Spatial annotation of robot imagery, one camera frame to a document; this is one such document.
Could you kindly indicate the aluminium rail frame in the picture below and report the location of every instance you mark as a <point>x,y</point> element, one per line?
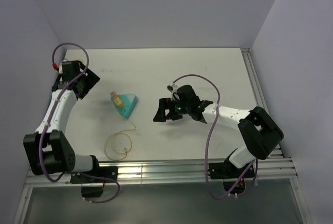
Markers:
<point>163,172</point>

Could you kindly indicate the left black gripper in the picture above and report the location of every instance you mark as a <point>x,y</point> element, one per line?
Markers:
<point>91,80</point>

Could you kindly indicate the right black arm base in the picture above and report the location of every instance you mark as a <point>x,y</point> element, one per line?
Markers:
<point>244,178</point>

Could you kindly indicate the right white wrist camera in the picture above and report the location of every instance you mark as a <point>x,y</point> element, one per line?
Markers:
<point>172,88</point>

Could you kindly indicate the pink usb charger plug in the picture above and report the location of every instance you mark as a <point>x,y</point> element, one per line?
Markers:
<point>114,95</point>

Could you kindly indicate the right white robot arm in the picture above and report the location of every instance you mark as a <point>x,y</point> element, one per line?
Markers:
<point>260,133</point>

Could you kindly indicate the teal triangular power strip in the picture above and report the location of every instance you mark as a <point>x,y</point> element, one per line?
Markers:
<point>129,102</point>

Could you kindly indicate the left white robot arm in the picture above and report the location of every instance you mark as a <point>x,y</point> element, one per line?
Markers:
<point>47,149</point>

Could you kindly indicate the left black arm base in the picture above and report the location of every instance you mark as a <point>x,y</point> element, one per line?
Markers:
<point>93,183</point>

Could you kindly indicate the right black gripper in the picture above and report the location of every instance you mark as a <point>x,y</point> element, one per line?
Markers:
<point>161,116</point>

